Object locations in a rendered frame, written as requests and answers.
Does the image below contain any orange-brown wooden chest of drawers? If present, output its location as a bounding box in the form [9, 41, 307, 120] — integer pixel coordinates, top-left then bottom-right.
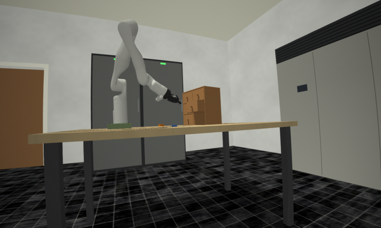
[182, 86, 222, 125]

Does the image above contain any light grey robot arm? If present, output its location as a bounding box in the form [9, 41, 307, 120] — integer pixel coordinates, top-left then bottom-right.
[111, 19, 167, 124]

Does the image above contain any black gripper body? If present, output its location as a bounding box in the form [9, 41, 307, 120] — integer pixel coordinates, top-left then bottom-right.
[163, 89, 174, 100]

